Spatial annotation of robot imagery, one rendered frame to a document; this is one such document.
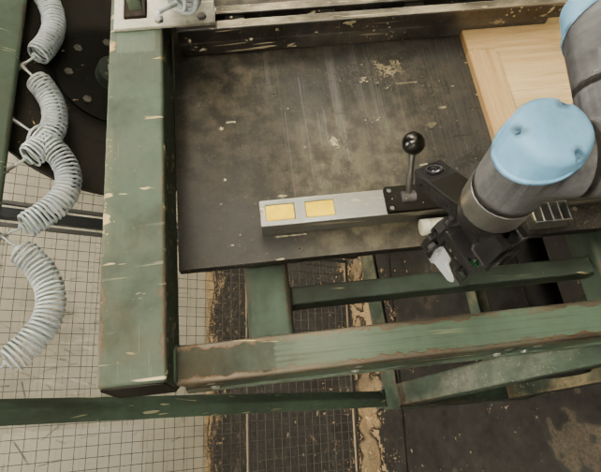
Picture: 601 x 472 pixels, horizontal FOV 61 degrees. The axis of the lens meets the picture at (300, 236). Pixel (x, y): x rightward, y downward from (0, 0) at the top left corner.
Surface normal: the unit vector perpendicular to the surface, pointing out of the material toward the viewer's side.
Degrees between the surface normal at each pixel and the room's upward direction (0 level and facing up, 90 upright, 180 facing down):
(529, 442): 0
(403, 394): 0
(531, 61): 60
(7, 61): 90
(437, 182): 55
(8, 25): 90
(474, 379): 0
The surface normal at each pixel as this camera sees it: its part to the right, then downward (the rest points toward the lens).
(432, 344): 0.02, -0.39
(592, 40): -0.79, -0.06
